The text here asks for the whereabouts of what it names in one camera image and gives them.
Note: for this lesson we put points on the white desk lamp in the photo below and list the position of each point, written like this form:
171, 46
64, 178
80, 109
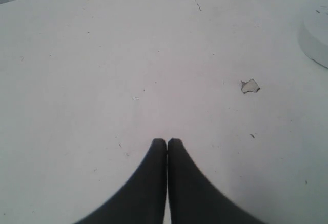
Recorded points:
312, 35

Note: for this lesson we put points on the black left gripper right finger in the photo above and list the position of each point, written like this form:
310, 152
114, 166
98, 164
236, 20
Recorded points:
192, 197

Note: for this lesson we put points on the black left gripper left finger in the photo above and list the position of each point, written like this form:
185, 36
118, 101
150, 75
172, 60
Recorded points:
142, 198

